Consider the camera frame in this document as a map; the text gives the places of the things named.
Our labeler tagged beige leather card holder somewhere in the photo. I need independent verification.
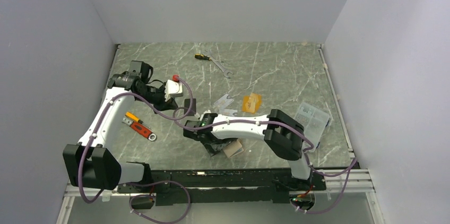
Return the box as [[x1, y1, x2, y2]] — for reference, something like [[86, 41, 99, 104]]
[[222, 139, 244, 158]]

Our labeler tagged silver credit card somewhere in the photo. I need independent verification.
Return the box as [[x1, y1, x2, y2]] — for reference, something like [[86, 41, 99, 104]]
[[219, 109, 238, 117]]

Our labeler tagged white printed credit card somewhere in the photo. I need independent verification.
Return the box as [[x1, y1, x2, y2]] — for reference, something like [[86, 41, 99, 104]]
[[213, 94, 234, 109]]

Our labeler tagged black credit card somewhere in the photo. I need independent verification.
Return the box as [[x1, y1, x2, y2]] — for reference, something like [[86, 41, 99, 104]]
[[183, 98, 197, 116]]

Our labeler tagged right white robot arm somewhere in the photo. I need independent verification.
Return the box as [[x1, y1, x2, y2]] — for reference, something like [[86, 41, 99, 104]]
[[182, 109, 315, 189]]

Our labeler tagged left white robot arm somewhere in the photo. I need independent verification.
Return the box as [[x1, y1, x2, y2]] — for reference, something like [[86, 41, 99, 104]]
[[63, 61, 183, 192]]

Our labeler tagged orange credit card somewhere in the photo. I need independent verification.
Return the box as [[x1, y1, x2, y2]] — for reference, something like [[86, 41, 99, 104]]
[[241, 93, 262, 114]]

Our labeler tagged red adjustable wrench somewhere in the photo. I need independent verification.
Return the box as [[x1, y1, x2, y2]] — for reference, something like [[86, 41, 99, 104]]
[[123, 116, 157, 142]]

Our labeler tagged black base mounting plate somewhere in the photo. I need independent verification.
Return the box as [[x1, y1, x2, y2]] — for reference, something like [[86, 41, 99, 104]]
[[117, 168, 326, 206]]

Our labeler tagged black yellow screwdriver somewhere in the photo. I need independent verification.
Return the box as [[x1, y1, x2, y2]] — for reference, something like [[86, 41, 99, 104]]
[[194, 54, 213, 61]]

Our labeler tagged clear plastic screw box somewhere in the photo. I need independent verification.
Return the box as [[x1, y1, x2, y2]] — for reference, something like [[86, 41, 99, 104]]
[[294, 102, 331, 152]]

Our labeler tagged orange handled screwdriver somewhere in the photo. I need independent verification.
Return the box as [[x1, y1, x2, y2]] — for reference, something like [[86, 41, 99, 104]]
[[125, 112, 144, 124]]

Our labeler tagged aluminium frame rail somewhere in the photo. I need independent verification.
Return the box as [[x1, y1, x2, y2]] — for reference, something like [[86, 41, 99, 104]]
[[56, 169, 384, 224]]

